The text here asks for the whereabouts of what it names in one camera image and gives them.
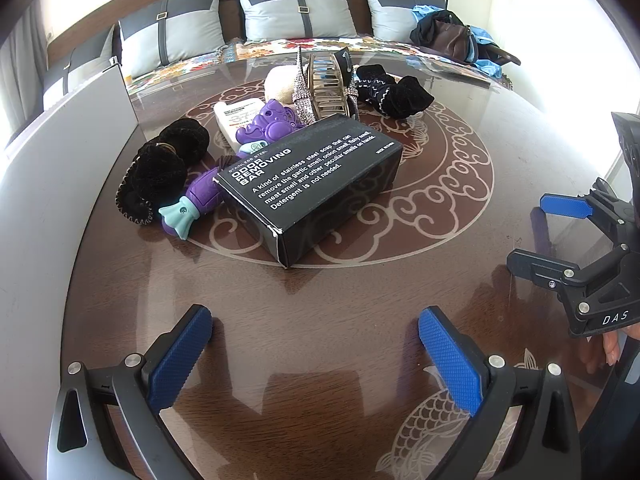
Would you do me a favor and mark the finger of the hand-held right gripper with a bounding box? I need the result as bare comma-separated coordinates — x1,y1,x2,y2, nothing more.
506,245,640,311
539,177,633,251

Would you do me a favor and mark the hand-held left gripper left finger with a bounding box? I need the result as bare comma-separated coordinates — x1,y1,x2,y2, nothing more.
47,304,213,480

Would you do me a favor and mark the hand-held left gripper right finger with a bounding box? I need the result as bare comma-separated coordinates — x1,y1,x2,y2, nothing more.
417,306,583,480

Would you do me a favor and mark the purple fish toy teal tail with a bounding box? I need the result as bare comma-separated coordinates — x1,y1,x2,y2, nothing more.
159,141,271,240

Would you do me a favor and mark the black scrunchie white stitching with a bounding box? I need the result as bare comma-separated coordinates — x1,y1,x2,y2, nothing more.
116,142,188,227
356,65,401,111

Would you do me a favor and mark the black velvet scrunchie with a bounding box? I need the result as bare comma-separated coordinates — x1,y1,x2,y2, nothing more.
159,120,211,166
382,76,438,120

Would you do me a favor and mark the black printed cardboard box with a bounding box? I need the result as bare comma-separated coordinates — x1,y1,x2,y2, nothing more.
214,112,402,269

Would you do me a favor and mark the purple dragon toy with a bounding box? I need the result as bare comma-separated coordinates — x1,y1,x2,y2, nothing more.
235,99,301,147

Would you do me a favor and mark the person's right forearm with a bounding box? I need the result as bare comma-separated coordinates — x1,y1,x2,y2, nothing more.
575,337,640,480

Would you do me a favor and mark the brown patterned desktop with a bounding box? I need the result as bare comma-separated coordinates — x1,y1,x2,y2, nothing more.
60,42,640,480

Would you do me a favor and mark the person's right hand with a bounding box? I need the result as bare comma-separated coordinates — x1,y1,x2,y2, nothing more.
600,322,640,367

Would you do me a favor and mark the pile of bags and clothes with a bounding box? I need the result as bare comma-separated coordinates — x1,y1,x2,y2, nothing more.
412,4,506,78

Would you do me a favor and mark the brown leather bag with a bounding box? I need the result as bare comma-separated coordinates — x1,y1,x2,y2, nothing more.
430,17,481,63

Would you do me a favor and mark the black cloth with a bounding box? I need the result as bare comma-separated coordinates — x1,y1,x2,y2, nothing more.
410,10,463,51

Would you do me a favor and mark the grey board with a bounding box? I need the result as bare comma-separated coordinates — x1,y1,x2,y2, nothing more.
0,60,141,480

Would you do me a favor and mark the white tube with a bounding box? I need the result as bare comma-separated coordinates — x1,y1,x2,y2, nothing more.
213,100,263,151

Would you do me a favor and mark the rhinestone hair claw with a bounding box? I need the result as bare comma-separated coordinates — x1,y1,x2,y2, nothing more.
295,45,362,123

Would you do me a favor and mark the beige knitted glove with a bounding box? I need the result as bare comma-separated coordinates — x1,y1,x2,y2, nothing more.
264,66,301,106

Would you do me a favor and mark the floral blanket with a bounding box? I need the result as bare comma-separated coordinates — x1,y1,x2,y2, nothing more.
125,37,511,93

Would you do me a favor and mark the grey strapped pillow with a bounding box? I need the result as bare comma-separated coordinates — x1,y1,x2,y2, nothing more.
361,0,447,42
117,0,227,78
42,25,117,111
232,0,358,43

